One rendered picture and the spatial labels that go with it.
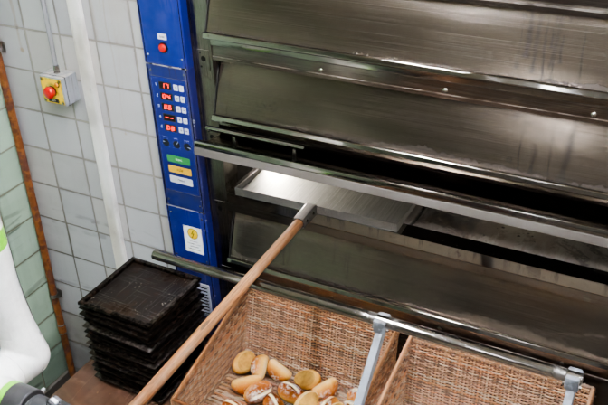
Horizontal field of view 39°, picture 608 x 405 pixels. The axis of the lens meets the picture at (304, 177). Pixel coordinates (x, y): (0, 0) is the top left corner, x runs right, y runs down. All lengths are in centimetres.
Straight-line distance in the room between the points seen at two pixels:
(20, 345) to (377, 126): 107
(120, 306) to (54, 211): 68
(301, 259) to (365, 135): 54
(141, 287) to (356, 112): 96
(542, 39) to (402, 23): 36
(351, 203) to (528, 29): 83
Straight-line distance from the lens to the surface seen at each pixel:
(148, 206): 302
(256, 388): 281
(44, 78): 295
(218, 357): 287
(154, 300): 281
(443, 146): 231
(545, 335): 253
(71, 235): 337
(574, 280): 241
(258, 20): 243
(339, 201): 267
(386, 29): 226
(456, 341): 216
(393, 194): 227
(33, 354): 220
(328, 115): 243
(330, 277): 271
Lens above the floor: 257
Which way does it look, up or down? 30 degrees down
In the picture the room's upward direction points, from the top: 3 degrees counter-clockwise
